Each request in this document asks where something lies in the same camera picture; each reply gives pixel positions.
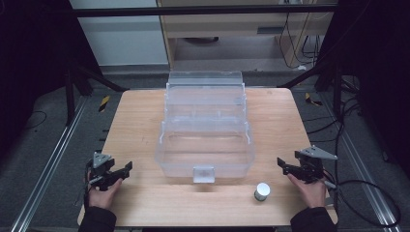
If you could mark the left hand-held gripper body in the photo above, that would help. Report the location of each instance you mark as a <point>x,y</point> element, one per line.
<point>100,167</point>

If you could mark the black horizontal bar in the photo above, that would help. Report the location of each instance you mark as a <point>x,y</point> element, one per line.
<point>193,11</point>

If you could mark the white cabinet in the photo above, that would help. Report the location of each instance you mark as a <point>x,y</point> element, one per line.
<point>122,35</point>

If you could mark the small white round tin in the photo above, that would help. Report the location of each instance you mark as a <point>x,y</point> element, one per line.
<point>262,191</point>

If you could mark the yellow black striped tape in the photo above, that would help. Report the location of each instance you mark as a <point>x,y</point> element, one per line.
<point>311,99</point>
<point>104,103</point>

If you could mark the aluminium floor rail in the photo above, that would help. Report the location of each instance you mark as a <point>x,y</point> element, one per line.
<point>361,161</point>
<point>48,164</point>

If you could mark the light wooden desk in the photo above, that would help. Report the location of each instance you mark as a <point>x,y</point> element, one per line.
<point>225,27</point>

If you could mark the person's right hand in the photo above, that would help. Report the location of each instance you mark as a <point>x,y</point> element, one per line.
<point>307,193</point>

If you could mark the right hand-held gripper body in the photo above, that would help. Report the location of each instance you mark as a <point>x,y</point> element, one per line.
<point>312,166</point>

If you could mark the dark curtain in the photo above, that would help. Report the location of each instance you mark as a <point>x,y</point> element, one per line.
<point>29,71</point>
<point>380,80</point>

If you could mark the black metal stand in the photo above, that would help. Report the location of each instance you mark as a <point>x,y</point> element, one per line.
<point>335,87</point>
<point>72,93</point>

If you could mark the person's left hand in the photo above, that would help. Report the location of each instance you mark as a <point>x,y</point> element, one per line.
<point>103,196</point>

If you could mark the clear plastic storage box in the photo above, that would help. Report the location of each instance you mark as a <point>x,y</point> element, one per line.
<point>204,141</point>

